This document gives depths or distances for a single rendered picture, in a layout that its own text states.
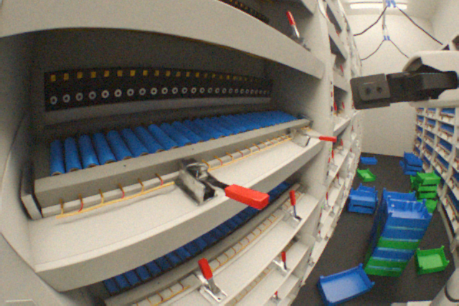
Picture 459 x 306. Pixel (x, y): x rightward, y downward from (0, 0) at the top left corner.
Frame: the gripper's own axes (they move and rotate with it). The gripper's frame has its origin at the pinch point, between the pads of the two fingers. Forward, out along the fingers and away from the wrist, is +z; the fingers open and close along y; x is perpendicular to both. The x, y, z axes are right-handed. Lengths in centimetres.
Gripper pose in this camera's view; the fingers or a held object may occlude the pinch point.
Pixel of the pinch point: (370, 92)
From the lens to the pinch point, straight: 22.1
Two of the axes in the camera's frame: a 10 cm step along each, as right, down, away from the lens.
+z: -7.2, 0.8, 6.9
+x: 1.5, 9.9, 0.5
